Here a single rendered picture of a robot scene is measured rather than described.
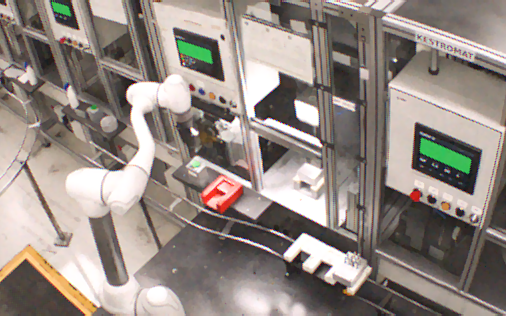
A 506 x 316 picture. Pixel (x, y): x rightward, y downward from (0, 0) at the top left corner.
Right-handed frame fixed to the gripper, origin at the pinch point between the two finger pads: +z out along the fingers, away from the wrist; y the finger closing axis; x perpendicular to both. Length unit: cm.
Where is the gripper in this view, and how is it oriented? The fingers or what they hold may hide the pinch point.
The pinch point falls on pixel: (192, 150)
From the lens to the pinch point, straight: 269.4
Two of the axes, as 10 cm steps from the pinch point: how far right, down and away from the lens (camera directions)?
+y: -7.7, -3.6, 5.3
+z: 1.2, 7.2, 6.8
